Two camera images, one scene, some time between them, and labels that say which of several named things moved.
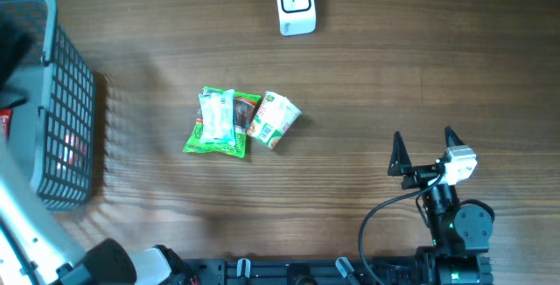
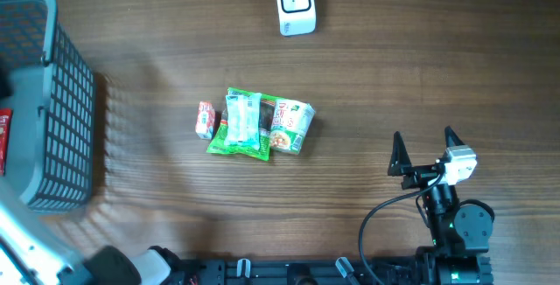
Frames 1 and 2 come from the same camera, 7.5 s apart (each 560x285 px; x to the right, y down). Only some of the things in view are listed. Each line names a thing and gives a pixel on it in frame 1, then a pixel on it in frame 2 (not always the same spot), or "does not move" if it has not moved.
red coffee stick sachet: x=5 y=121 does not move
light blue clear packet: x=217 y=117 -> x=243 y=120
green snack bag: x=245 y=106 -> x=266 y=108
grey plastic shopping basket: x=52 y=137 does not move
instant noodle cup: x=275 y=116 -> x=290 y=123
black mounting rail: x=312 y=271 does not move
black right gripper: x=401 y=164 does not move
